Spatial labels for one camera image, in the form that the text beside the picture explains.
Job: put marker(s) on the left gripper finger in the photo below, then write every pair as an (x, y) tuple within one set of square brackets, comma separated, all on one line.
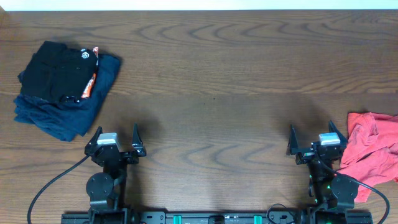
[(93, 141), (137, 143)]

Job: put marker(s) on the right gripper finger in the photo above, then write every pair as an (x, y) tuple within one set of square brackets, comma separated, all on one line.
[(333, 129), (293, 146)]

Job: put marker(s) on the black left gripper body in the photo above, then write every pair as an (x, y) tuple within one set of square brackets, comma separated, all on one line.
[(128, 160)]

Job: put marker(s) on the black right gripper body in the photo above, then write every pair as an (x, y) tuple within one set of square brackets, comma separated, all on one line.
[(306, 157)]

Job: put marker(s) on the red orange t-shirt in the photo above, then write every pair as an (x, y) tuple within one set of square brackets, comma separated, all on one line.
[(371, 153)]

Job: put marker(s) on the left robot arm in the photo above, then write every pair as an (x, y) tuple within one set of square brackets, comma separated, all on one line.
[(106, 189)]

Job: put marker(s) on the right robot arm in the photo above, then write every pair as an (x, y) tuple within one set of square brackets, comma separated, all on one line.
[(333, 193)]

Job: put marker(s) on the folded navy blue garment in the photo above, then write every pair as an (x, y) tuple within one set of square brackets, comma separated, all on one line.
[(66, 120)]

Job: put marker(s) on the folded black shirt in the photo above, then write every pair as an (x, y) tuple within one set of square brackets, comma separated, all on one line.
[(57, 73)]

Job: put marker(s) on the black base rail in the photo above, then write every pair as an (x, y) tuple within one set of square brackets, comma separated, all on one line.
[(275, 216)]

